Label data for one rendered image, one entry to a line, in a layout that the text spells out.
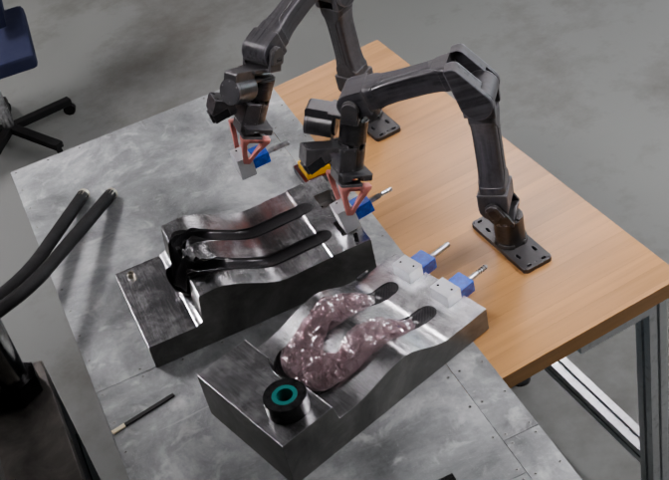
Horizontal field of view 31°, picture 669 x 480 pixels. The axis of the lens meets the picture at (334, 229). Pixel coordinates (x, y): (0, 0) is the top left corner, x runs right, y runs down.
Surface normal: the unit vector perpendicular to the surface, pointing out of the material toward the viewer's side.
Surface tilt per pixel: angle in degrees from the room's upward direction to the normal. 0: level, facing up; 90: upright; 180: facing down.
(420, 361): 90
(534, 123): 0
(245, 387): 0
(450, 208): 0
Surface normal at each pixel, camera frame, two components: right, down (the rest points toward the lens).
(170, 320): -0.18, -0.75
